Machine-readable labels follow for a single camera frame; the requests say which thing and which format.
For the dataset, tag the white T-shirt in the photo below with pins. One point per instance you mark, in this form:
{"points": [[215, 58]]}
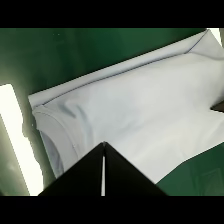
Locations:
{"points": [[133, 110]]}

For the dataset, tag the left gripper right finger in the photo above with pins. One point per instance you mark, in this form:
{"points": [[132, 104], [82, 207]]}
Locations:
{"points": [[126, 178]]}

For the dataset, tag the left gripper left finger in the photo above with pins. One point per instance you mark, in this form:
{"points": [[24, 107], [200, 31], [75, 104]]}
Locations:
{"points": [[83, 176]]}

